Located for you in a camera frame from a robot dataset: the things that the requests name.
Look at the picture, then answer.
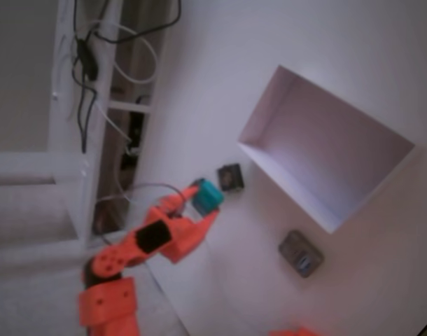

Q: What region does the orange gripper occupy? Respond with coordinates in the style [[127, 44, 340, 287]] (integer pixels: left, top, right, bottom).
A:
[[124, 186, 221, 264]]

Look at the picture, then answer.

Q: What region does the green cube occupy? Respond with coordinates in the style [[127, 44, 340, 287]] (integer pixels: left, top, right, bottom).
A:
[[191, 178, 225, 215]]

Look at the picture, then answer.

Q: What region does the orange robot base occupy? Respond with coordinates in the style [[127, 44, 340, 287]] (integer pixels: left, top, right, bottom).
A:
[[267, 325, 321, 336]]

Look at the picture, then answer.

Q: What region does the small dark cube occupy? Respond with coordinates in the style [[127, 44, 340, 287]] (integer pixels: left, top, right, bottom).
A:
[[216, 162, 245, 193]]

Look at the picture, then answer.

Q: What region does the grey cube with blue mark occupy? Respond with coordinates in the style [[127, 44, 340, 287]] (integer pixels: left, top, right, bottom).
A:
[[278, 229, 325, 279]]

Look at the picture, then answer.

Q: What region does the white open bin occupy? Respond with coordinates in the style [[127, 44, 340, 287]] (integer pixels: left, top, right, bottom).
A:
[[236, 64, 417, 235]]

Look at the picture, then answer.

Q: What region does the thin white table cable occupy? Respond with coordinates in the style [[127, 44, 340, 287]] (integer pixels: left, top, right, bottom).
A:
[[127, 181, 181, 197]]

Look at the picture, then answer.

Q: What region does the thin white hanging cable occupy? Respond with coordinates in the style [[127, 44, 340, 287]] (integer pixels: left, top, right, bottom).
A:
[[93, 99, 134, 208]]

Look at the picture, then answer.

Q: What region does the white furniture frame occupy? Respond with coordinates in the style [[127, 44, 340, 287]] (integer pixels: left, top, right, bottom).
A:
[[0, 0, 158, 251]]

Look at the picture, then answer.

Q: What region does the looped white cable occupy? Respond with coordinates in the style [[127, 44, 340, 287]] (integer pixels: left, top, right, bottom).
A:
[[89, 20, 159, 85]]

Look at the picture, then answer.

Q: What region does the black cable with adapter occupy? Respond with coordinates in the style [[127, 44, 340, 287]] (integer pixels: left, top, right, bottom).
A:
[[71, 0, 183, 154]]

